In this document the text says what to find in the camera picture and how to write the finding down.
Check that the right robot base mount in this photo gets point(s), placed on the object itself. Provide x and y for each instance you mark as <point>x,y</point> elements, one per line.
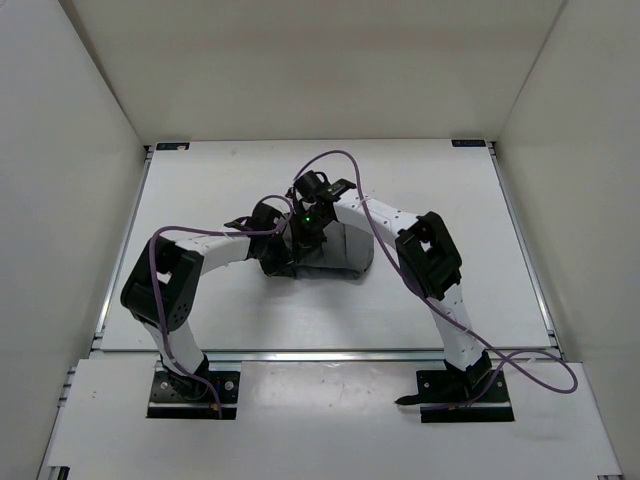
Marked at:
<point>443,400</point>

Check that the corner label sticker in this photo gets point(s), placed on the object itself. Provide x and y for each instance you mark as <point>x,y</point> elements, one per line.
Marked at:
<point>468,143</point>
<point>172,146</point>

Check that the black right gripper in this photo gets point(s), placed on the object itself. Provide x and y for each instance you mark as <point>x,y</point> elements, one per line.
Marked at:
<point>304,245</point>

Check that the left corner label sticker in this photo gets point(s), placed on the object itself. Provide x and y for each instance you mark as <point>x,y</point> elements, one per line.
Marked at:
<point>172,146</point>

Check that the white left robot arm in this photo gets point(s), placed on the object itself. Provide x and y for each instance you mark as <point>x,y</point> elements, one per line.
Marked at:
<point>161,288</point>

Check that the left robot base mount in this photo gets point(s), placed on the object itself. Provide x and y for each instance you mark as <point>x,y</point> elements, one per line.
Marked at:
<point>174,397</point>

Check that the right corner label sticker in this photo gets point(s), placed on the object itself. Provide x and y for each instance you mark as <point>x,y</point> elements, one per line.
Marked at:
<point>468,143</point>

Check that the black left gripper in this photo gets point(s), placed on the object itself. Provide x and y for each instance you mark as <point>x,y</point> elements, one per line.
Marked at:
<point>280,267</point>

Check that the aluminium table rail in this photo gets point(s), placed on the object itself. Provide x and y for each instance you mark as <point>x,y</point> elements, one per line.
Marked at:
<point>326,356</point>

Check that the grey pleated skirt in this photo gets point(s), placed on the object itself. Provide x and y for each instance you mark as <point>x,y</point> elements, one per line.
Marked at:
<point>339,251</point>

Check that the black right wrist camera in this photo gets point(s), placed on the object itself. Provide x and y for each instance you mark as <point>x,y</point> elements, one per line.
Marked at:
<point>310,185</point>

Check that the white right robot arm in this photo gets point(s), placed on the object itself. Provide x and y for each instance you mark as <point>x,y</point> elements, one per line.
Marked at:
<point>428,260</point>

